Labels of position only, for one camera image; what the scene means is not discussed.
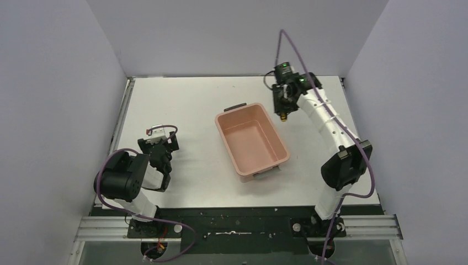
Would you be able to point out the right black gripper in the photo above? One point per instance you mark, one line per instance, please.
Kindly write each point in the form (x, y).
(279, 103)

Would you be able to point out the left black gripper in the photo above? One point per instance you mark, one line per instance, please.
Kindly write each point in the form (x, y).
(160, 156)

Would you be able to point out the black yellow screwdriver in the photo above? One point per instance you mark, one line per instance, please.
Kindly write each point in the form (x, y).
(283, 117)

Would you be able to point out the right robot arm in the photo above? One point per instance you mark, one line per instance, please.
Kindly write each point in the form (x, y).
(348, 153)

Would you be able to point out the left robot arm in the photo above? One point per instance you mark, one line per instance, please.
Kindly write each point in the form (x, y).
(124, 176)

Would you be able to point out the pink plastic bin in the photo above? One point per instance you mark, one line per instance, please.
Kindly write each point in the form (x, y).
(251, 140)

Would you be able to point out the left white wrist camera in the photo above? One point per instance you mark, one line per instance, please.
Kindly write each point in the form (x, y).
(155, 135)

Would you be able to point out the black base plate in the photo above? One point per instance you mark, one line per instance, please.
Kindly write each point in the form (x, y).
(208, 231)

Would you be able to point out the aluminium frame rail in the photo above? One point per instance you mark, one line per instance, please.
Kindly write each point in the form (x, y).
(358, 227)

